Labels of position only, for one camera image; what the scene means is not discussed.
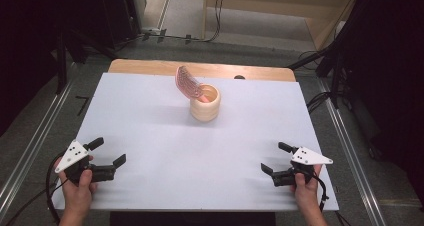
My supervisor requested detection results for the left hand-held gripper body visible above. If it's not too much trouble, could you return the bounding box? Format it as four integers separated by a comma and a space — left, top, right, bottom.
54, 139, 117, 187

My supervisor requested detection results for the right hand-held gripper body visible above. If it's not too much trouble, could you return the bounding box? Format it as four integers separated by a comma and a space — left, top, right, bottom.
270, 146, 334, 188

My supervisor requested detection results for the cream ribbed holder cup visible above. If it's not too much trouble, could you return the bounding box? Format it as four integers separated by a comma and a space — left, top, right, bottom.
189, 83, 222, 123

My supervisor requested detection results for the pink hairbrush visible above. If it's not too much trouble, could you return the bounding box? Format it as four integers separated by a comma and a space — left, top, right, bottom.
175, 65, 212, 104

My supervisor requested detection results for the person's right hand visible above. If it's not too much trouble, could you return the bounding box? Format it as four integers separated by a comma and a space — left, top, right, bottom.
289, 164, 324, 210

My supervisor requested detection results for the person's left hand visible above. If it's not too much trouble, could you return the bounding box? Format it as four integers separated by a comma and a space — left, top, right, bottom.
53, 155, 99, 217

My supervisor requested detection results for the white board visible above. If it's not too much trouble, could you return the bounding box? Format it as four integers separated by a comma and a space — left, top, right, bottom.
53, 72, 340, 212

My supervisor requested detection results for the black metal stand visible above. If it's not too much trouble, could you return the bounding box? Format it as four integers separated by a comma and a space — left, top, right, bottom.
288, 35, 348, 110
54, 29, 70, 94

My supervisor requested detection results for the wooden table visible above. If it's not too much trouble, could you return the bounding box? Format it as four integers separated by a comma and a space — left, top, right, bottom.
108, 59, 297, 83

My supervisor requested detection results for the black curtain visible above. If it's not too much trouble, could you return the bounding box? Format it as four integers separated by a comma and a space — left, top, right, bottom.
333, 0, 424, 204
0, 0, 64, 137

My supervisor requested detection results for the black equipment case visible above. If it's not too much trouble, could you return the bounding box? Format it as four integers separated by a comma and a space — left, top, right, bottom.
96, 0, 143, 50

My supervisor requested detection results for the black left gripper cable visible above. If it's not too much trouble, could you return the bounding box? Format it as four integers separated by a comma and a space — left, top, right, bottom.
4, 150, 68, 226

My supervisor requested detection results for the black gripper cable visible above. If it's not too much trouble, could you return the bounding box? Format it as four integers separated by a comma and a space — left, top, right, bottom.
4, 150, 68, 226
309, 172, 330, 214

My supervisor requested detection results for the metal floor rail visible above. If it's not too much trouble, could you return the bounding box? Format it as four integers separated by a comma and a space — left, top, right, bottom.
0, 82, 73, 214
318, 79, 388, 226

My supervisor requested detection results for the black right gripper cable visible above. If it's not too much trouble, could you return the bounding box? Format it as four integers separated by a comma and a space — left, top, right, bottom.
309, 172, 330, 214

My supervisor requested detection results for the black floor cable bundle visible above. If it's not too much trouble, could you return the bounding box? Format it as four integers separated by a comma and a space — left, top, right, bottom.
305, 91, 333, 116

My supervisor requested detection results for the black hanging cable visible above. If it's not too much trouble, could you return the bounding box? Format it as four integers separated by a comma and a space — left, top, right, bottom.
186, 0, 225, 43

